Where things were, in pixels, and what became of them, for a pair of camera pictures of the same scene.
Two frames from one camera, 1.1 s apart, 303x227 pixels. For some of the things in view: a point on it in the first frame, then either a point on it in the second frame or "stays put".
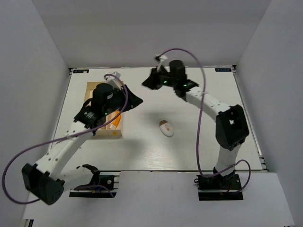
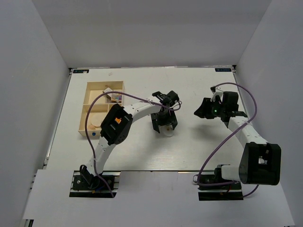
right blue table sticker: x=223 y=69 stays put
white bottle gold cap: x=166 y=128 stays put
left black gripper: x=132 y=100 → x=171 y=120
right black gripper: x=153 y=81 → x=203 y=110
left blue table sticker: x=80 y=71 stays put
